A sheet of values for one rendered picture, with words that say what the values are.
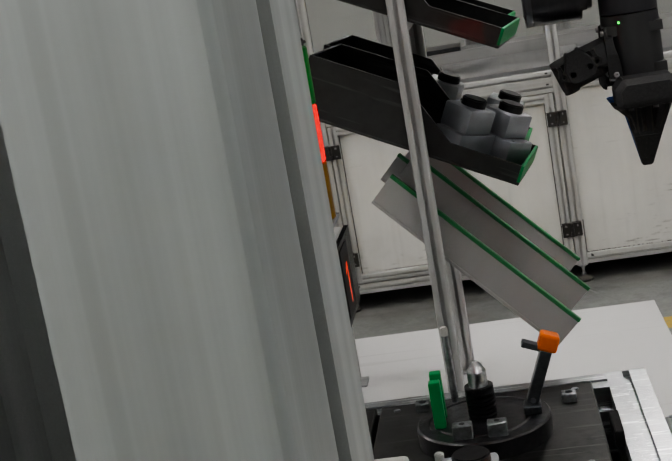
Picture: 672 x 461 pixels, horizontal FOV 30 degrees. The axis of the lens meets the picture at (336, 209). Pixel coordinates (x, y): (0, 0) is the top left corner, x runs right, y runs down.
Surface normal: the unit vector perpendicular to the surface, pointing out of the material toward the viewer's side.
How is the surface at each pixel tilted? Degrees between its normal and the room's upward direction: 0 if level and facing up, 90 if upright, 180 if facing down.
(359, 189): 90
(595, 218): 90
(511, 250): 90
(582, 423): 0
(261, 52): 90
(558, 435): 0
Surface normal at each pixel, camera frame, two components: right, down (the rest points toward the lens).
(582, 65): -0.07, 0.22
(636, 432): -0.17, -0.97
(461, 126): -0.72, 0.04
